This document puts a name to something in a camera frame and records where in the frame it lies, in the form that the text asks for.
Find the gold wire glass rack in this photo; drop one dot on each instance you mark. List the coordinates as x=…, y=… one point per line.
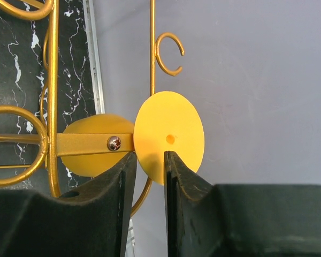
x=46, y=136

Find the yellow wine glass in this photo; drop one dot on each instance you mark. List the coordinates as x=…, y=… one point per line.
x=166, y=121

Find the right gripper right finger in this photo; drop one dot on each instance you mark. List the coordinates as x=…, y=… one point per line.
x=238, y=219

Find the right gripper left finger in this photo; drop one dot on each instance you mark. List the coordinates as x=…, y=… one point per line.
x=90, y=220

